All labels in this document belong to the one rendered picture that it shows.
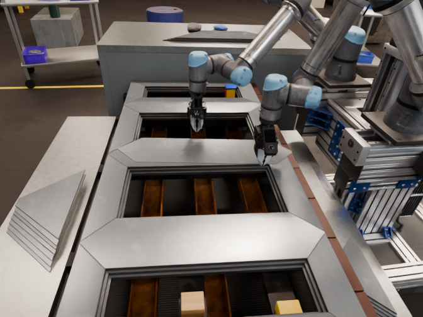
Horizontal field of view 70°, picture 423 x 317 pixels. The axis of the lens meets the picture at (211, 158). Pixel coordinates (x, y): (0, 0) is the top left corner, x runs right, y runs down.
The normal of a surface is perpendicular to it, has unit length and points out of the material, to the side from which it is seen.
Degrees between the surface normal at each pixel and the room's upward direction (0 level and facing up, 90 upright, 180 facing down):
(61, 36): 90
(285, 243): 0
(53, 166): 0
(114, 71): 90
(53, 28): 90
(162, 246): 0
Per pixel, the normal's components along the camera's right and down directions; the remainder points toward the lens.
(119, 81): 0.09, 0.59
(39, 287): 0.04, -0.80
